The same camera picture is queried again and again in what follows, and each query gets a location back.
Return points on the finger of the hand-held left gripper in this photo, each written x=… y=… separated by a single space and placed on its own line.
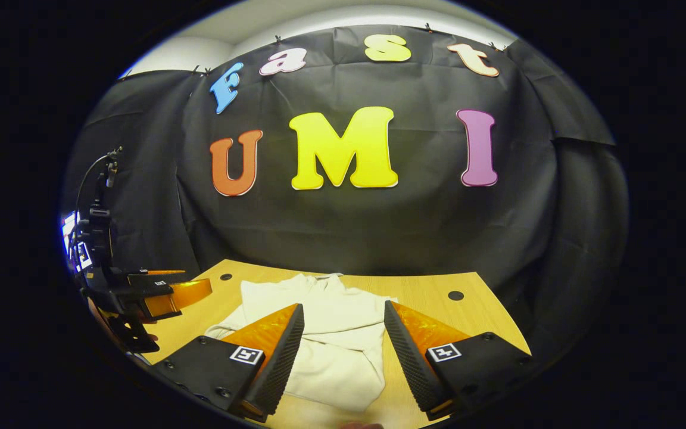
x=185 y=292
x=158 y=274

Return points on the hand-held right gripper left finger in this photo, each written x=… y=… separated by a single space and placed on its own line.
x=283 y=363

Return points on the computer monitor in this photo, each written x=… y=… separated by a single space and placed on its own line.
x=84 y=256

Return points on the cream white garment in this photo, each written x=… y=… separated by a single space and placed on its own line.
x=337 y=333

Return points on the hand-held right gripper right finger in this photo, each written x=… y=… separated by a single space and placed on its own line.
x=405 y=357

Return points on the black backdrop cloth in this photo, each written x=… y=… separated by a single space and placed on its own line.
x=379 y=232

